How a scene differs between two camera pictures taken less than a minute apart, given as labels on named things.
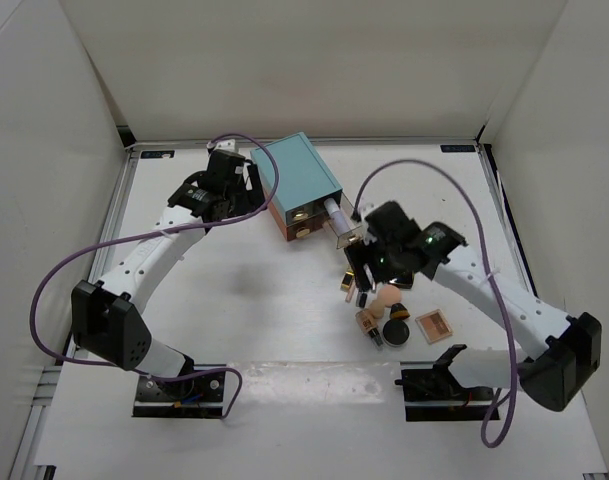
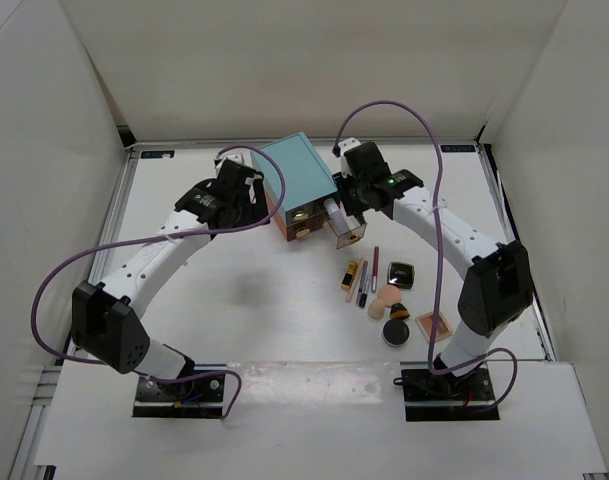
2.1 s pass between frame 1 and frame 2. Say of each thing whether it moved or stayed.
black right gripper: moved
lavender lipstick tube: stayed
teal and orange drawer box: stayed
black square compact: stayed
